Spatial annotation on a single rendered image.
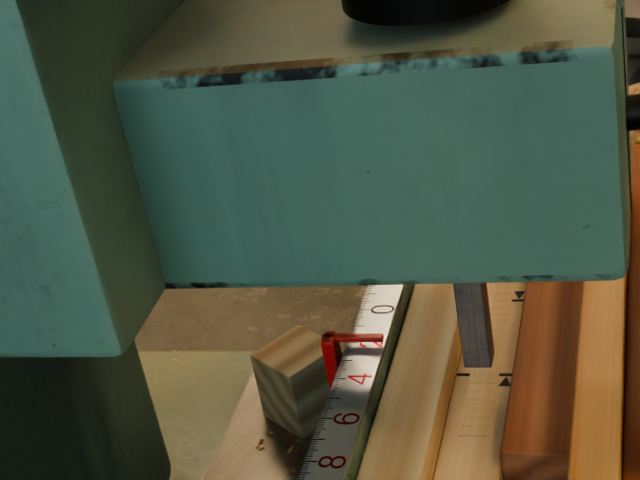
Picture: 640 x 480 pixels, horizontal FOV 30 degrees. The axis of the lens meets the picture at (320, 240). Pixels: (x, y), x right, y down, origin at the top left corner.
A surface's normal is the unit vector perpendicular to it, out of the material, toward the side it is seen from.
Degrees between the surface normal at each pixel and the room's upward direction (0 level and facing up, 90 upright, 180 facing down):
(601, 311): 0
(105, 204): 90
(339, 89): 90
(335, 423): 0
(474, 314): 90
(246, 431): 0
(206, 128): 90
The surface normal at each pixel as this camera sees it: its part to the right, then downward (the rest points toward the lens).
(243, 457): -0.17, -0.86
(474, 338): -0.23, 0.51
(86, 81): 0.96, -0.03
